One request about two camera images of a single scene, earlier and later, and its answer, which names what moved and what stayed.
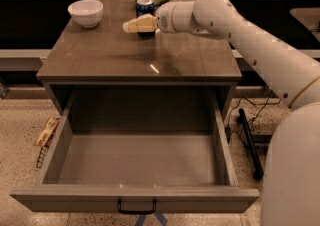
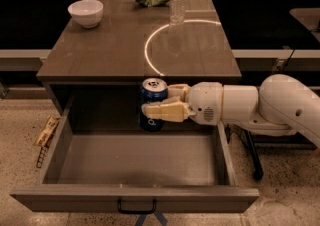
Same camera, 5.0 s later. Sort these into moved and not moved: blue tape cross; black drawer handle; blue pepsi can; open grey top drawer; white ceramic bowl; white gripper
Moved: blue pepsi can; white gripper
Not moved: black drawer handle; open grey top drawer; blue tape cross; white ceramic bowl
